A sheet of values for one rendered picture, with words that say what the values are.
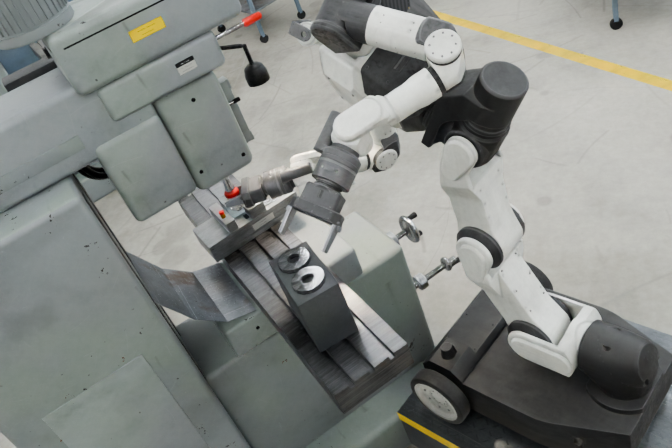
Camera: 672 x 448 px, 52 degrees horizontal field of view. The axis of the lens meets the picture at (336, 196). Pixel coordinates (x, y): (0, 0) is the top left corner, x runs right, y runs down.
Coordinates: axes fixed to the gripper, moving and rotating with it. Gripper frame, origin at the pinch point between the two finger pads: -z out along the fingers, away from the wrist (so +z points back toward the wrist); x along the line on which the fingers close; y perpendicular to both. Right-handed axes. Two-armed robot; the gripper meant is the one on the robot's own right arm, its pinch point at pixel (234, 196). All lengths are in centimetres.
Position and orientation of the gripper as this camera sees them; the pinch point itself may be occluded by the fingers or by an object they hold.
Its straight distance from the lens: 214.7
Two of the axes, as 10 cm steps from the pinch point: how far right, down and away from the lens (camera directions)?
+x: 1.1, 5.7, -8.1
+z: 9.4, -3.1, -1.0
